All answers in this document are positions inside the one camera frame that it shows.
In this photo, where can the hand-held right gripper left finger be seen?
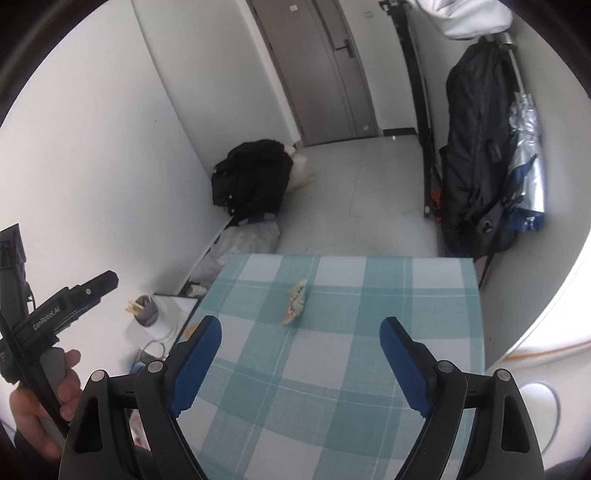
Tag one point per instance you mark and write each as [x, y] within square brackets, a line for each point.
[196, 364]

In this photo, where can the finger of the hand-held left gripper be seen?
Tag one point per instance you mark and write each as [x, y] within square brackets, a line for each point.
[99, 284]
[83, 310]

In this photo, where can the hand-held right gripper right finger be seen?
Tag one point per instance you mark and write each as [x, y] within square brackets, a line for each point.
[406, 364]

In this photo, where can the red checkered paper wrapper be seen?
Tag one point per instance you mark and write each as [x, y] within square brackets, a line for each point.
[294, 304]

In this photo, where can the person's left hand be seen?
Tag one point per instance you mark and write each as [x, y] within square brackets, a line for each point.
[32, 415]

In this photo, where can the bundle of wooden chopsticks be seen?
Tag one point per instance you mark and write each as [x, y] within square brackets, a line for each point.
[135, 308]

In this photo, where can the white side cabinet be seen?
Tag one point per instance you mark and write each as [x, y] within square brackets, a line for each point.
[182, 309]

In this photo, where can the grey white utensil holder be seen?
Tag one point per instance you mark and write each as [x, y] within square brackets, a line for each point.
[152, 318]

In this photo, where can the blue checked tablecloth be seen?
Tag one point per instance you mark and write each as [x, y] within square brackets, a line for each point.
[332, 392]

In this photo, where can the grey plastic parcel bag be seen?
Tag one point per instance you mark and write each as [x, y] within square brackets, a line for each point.
[244, 240]

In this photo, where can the orange black tool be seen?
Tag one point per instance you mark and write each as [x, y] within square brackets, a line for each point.
[434, 203]

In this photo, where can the black jacket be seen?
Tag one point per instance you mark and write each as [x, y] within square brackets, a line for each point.
[254, 180]

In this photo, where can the black backpack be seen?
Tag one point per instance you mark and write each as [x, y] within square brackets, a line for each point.
[475, 161]

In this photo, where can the silver folded umbrella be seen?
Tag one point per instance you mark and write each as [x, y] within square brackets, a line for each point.
[526, 157]

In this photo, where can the black framed glass door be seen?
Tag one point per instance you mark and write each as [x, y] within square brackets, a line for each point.
[418, 92]

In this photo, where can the grey door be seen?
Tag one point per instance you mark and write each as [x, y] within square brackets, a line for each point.
[314, 69]

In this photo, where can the metal coat rack pole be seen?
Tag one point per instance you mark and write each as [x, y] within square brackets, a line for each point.
[516, 69]

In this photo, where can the white hanging bag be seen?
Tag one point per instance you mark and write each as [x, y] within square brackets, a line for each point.
[466, 16]

